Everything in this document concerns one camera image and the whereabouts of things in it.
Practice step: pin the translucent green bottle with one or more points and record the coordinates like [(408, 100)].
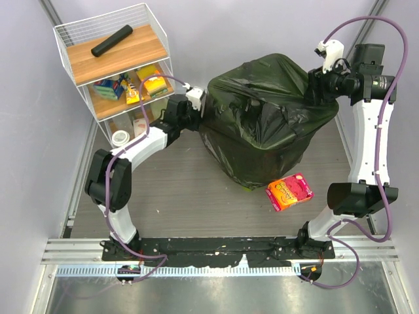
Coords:
[(157, 107)]

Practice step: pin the black trash bag roll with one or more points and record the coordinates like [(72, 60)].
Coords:
[(112, 41)]

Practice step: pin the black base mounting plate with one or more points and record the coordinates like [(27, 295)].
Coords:
[(218, 252)]

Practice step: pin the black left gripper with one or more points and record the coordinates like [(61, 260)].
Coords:
[(197, 116)]

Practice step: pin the blue green sponge pack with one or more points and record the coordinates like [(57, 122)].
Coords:
[(109, 89)]

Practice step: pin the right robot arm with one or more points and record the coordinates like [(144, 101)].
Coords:
[(372, 97)]

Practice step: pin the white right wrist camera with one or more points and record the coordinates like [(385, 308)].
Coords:
[(330, 51)]

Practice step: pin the pink orange sponge package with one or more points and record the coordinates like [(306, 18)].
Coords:
[(289, 191)]

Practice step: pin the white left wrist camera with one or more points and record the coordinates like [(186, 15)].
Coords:
[(196, 96)]

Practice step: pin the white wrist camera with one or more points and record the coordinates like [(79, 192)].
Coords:
[(196, 96), (330, 51)]

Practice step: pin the white red small box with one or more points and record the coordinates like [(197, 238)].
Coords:
[(140, 126)]

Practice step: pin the aluminium frame rail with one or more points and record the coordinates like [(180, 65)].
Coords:
[(72, 251)]

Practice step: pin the yellow snack bag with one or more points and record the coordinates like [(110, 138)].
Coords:
[(132, 93)]

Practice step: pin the white wire shelf rack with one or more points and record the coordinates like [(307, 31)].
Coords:
[(147, 45)]

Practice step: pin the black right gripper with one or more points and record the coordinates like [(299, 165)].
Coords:
[(317, 84)]

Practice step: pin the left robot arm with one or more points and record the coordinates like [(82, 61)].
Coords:
[(109, 180)]

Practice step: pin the grey slotted cable duct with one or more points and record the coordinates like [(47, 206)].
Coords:
[(119, 270)]

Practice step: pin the yellow orange sponge pack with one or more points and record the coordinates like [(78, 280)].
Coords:
[(155, 85)]

